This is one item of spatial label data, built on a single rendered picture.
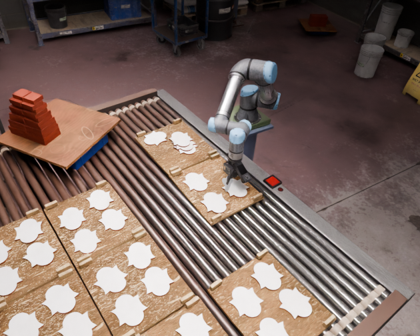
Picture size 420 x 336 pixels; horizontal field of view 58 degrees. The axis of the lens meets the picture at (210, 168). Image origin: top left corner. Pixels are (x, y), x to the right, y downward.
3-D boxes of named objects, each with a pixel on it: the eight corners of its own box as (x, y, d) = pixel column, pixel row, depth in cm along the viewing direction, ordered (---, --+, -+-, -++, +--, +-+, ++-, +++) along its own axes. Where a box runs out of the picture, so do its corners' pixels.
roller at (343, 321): (127, 111, 267) (126, 105, 264) (353, 330, 155) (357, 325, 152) (121, 113, 265) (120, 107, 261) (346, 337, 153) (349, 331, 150)
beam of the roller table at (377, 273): (163, 95, 288) (163, 88, 284) (410, 299, 169) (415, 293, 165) (153, 98, 284) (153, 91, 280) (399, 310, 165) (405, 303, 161)
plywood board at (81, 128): (56, 100, 246) (55, 98, 244) (121, 121, 232) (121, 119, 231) (-5, 142, 211) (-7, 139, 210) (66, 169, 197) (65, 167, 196)
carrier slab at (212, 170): (219, 157, 227) (219, 155, 226) (263, 199, 202) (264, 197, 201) (169, 178, 211) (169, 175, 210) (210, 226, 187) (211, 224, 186)
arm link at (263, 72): (261, 93, 257) (251, 54, 206) (282, 97, 253) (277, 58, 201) (256, 109, 256) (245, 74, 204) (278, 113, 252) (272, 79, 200)
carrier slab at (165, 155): (181, 122, 252) (181, 120, 251) (218, 155, 228) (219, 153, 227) (135, 139, 236) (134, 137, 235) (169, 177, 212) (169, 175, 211)
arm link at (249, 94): (242, 99, 262) (243, 81, 254) (261, 102, 259) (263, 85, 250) (237, 107, 254) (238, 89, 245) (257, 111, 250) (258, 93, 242)
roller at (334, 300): (133, 108, 269) (133, 103, 266) (361, 323, 158) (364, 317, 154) (127, 111, 267) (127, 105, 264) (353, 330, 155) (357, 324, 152)
